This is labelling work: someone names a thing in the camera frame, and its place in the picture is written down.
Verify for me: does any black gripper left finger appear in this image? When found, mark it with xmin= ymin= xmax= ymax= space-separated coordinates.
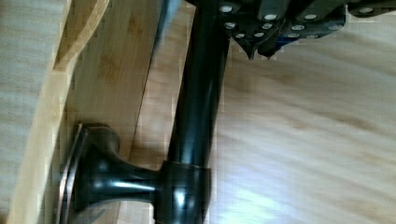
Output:
xmin=218 ymin=3 xmax=282 ymax=60

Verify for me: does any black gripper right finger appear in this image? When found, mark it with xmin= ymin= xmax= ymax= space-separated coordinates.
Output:
xmin=258 ymin=7 xmax=346 ymax=58

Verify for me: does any wooden drawer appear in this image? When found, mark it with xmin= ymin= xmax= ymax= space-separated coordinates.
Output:
xmin=0 ymin=0 xmax=163 ymax=224

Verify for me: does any black drawer handle bar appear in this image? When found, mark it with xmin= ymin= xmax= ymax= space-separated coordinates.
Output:
xmin=54 ymin=0 xmax=230 ymax=224

